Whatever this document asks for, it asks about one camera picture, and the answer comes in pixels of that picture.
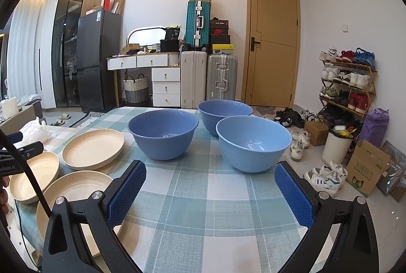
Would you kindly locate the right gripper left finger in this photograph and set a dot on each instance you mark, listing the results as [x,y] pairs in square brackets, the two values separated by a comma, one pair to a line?
[65,248]

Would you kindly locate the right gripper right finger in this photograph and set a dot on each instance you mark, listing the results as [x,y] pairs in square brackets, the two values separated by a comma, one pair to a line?
[355,248]

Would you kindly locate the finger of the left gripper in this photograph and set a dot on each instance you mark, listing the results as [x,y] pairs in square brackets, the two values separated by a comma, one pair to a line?
[32,150]
[15,137]

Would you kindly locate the cream plate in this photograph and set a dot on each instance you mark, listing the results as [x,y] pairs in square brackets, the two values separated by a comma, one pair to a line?
[45,168]
[73,186]
[93,149]

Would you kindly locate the cream plate back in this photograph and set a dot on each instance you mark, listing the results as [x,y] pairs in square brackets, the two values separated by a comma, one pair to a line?
[93,149]

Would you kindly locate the cream plate front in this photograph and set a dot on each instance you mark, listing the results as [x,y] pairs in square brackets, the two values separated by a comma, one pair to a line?
[73,186]

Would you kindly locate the blue bowl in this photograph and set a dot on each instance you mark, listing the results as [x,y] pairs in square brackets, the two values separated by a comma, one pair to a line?
[163,134]
[212,111]
[252,144]

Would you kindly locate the blue bowl back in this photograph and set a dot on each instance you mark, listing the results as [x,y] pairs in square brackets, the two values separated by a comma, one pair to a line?
[212,111]

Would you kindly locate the person's left hand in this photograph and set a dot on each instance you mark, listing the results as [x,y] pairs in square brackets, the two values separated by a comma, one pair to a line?
[4,195]

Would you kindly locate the white bubble wrap bag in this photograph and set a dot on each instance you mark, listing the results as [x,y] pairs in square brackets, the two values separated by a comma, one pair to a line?
[34,131]

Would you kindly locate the beige plaid tablecloth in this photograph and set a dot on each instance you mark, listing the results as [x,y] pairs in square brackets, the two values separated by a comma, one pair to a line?
[61,138]

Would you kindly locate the beige slippers pair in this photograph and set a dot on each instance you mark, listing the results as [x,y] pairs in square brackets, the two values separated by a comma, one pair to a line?
[61,119]

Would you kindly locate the white curtain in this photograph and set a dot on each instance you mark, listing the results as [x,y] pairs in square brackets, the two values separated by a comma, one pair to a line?
[23,48]

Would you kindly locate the patterned floor rug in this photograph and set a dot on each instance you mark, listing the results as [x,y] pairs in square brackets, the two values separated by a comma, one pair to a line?
[87,119]

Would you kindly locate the white green sneakers pair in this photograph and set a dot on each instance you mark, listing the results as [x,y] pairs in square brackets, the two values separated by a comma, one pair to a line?
[329,178]

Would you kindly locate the cardboard box with cat logo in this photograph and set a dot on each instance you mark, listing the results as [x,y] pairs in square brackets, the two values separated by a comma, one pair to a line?
[365,167]

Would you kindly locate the white trash bin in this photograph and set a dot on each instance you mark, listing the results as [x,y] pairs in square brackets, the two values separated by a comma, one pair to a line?
[335,148]

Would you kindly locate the woven laundry basket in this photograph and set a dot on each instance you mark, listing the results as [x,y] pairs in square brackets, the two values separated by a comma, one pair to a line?
[136,90]

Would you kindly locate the purple bag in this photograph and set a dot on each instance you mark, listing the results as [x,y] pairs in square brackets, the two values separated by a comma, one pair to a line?
[375,127]

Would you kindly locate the small brown cardboard box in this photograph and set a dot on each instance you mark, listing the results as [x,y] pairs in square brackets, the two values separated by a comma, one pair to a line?
[318,132]

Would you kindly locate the black refrigerator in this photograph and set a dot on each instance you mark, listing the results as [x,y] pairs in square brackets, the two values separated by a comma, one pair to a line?
[98,38]

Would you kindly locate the teal plaid tablecloth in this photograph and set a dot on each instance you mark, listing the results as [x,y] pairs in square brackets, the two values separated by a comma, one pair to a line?
[198,214]

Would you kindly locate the white desk with drawers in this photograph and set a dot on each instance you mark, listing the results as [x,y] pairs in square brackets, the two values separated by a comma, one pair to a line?
[162,71]

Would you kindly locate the oval vanity mirror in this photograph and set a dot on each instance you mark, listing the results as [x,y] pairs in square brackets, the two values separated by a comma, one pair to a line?
[146,36]

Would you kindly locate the dark glass cabinet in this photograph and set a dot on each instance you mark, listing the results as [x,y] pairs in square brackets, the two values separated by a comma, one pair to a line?
[63,53]

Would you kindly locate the wooden shoe rack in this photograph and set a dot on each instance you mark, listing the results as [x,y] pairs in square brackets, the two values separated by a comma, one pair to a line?
[348,86]

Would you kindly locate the white suitcase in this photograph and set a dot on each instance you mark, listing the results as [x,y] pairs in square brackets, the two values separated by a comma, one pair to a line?
[193,68]

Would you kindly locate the tan wooden door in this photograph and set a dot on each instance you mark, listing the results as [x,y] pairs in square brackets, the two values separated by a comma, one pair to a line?
[271,59]

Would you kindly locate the teal suitcase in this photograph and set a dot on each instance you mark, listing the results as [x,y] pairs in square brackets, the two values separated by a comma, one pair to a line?
[197,31]

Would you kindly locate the silver suitcase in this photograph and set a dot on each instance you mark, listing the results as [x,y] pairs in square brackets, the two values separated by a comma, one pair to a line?
[222,72]

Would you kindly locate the stack of shoe boxes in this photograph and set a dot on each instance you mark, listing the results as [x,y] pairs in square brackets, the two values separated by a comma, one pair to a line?
[220,37]

